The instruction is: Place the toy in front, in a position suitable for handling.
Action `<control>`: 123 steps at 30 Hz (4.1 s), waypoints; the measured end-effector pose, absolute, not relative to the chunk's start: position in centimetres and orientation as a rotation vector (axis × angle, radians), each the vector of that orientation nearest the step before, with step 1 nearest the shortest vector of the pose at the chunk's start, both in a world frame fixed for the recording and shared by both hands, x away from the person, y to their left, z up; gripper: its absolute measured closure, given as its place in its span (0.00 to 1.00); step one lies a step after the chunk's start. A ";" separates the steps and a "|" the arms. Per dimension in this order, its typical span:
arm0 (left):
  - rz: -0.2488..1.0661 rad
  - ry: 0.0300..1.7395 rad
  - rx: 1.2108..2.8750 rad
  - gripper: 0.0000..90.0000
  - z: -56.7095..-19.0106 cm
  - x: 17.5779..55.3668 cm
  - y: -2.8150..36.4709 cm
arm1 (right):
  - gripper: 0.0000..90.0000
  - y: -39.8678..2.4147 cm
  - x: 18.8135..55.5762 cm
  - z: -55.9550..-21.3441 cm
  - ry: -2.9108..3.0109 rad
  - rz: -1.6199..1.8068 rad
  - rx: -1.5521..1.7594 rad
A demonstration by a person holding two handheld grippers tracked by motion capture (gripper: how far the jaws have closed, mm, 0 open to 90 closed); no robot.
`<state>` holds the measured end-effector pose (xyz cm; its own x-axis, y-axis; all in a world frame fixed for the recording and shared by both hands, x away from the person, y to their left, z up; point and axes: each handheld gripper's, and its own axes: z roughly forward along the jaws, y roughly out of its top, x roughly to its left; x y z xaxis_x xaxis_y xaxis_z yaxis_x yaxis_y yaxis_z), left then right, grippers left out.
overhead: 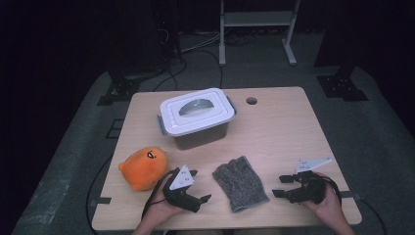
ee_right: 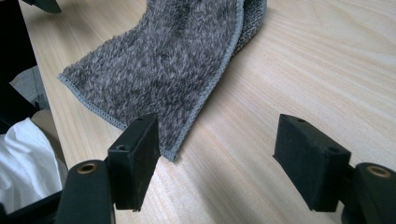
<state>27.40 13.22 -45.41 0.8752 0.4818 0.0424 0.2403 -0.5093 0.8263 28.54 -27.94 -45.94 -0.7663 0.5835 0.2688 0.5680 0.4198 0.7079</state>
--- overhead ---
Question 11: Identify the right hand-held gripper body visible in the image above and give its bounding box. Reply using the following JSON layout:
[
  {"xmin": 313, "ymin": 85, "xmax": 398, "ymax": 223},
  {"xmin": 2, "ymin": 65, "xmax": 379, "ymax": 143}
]
[{"xmin": 287, "ymin": 158, "xmax": 333, "ymax": 205}]

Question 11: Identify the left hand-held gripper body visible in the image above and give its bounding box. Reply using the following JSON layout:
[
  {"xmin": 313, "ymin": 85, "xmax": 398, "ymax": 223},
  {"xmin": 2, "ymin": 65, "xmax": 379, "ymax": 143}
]
[{"xmin": 161, "ymin": 164, "xmax": 202, "ymax": 213}]

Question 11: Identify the grey plastic container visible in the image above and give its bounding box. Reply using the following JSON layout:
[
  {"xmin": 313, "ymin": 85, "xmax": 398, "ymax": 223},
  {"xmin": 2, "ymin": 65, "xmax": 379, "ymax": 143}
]
[{"xmin": 157, "ymin": 96, "xmax": 238, "ymax": 151}]

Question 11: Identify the grey knitted cloth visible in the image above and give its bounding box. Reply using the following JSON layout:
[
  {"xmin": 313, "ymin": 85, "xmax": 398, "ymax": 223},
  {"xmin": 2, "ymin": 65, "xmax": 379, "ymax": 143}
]
[{"xmin": 211, "ymin": 155, "xmax": 271, "ymax": 213}]

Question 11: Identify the orange plush toy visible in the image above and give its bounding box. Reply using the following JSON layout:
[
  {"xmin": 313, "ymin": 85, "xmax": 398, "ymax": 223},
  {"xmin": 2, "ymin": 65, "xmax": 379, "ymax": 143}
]
[{"xmin": 117, "ymin": 146, "xmax": 170, "ymax": 192}]

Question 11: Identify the white box lid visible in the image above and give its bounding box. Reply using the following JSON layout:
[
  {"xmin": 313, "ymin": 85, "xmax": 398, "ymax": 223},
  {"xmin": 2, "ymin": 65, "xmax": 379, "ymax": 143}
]
[{"xmin": 159, "ymin": 87, "xmax": 237, "ymax": 137}]

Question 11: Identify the person's right hand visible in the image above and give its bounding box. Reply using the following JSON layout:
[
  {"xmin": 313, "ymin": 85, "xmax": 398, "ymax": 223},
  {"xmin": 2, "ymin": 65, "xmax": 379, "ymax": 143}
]
[{"xmin": 301, "ymin": 172, "xmax": 344, "ymax": 226}]

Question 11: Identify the person's left hand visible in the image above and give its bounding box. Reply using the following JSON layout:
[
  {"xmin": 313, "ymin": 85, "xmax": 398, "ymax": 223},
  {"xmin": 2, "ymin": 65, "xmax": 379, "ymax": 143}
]
[{"xmin": 145, "ymin": 187, "xmax": 185, "ymax": 228}]

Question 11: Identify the black tape strip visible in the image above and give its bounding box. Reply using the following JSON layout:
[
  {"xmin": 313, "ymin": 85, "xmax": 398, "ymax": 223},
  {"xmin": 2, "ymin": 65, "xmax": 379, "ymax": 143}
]
[
  {"xmin": 341, "ymin": 190, "xmax": 361, "ymax": 201},
  {"xmin": 89, "ymin": 196, "xmax": 112, "ymax": 208}
]

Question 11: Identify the black floor tape square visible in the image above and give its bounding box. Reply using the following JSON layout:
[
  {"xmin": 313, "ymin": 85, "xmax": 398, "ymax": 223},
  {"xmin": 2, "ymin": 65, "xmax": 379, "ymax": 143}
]
[{"xmin": 106, "ymin": 118, "xmax": 125, "ymax": 140}]

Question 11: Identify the black stand base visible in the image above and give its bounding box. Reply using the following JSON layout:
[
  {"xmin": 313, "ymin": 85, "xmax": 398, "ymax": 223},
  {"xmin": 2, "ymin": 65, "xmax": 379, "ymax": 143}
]
[
  {"xmin": 316, "ymin": 65, "xmax": 370, "ymax": 102},
  {"xmin": 96, "ymin": 70, "xmax": 164, "ymax": 106}
]

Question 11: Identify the white metal stand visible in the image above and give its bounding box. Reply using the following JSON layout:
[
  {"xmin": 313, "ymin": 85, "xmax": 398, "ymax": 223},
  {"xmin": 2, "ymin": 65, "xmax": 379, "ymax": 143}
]
[{"xmin": 218, "ymin": 0, "xmax": 301, "ymax": 67}]

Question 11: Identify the right hand-held gripper cable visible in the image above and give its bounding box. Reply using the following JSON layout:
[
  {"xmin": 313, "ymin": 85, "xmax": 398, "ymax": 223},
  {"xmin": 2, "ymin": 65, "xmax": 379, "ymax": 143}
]
[{"xmin": 321, "ymin": 175, "xmax": 343, "ymax": 205}]

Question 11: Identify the hand-held gripper cable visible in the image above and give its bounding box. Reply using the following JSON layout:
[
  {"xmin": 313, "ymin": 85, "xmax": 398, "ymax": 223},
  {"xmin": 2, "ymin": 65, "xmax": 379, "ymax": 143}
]
[
  {"xmin": 321, "ymin": 175, "xmax": 343, "ymax": 205},
  {"xmin": 141, "ymin": 167, "xmax": 180, "ymax": 219}
]

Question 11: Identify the left hand-held gripper cable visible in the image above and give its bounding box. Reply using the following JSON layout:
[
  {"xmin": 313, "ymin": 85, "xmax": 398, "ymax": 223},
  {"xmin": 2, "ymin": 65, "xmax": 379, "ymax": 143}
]
[{"xmin": 141, "ymin": 167, "xmax": 180, "ymax": 219}]

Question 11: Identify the pale floor cable bundle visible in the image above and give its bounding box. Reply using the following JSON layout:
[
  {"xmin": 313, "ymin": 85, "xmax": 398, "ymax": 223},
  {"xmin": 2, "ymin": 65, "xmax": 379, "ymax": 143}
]
[{"xmin": 180, "ymin": 30, "xmax": 223, "ymax": 54}]

